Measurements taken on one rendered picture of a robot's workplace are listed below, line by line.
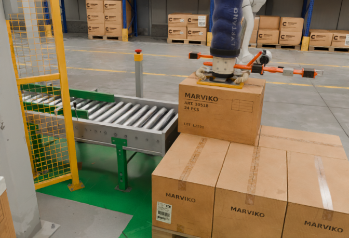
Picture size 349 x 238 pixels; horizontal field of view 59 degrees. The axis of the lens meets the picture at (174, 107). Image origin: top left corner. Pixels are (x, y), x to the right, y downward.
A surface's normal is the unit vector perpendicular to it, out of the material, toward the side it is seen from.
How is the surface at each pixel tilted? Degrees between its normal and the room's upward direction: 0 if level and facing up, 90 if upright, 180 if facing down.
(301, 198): 0
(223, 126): 90
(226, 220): 90
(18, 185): 90
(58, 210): 0
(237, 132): 90
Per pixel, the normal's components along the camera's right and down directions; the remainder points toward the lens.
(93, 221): 0.01, -0.93
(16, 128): 0.95, 0.13
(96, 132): -0.31, 0.33
